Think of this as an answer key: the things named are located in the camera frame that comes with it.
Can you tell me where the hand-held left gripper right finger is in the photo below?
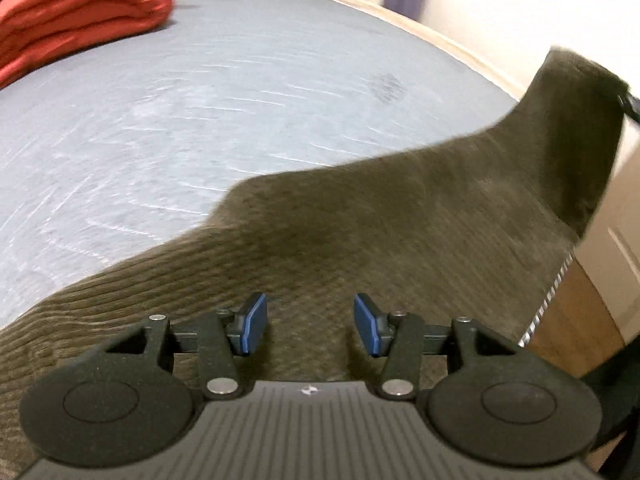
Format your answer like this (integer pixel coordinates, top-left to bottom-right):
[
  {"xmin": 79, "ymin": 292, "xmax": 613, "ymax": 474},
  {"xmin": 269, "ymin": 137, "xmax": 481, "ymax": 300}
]
[{"xmin": 353, "ymin": 293, "xmax": 522, "ymax": 402}]

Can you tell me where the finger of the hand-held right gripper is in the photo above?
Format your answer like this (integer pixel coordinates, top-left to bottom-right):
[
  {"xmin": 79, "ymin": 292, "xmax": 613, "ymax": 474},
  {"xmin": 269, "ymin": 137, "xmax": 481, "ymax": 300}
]
[{"xmin": 618, "ymin": 87, "xmax": 640, "ymax": 123}]

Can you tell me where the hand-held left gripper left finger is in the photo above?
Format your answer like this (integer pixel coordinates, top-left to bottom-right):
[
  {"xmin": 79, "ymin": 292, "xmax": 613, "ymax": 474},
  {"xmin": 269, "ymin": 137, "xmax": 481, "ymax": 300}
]
[{"xmin": 102, "ymin": 292, "xmax": 269, "ymax": 402}]

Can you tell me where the olive green knitted blanket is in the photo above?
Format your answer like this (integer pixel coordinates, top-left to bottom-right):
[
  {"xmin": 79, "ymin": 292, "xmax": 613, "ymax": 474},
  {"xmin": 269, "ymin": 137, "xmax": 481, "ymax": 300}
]
[{"xmin": 0, "ymin": 46, "xmax": 632, "ymax": 480}]

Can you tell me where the white door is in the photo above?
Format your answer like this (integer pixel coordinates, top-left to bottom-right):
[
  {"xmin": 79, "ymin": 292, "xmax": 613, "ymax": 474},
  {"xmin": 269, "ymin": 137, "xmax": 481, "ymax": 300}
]
[{"xmin": 574, "ymin": 122, "xmax": 640, "ymax": 326}]

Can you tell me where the grey blue bed mattress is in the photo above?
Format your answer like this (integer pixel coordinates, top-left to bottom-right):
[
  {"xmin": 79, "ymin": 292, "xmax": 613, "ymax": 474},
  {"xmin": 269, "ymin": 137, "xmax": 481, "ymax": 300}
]
[{"xmin": 0, "ymin": 0, "xmax": 522, "ymax": 332}]

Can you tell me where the person's dark clothing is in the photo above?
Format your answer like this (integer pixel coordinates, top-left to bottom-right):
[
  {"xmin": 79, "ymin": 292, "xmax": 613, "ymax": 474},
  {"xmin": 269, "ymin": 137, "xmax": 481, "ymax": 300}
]
[{"xmin": 582, "ymin": 347, "xmax": 640, "ymax": 480}]

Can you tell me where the red folded blanket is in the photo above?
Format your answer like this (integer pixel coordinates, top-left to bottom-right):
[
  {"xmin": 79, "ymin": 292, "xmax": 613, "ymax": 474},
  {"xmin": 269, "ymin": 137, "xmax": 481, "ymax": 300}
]
[{"xmin": 0, "ymin": 0, "xmax": 176, "ymax": 90}]

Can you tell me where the wooden bed frame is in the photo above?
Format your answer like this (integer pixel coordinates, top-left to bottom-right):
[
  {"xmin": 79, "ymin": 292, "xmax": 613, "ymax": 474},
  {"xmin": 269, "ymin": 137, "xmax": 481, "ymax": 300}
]
[{"xmin": 315, "ymin": 0, "xmax": 523, "ymax": 103}]

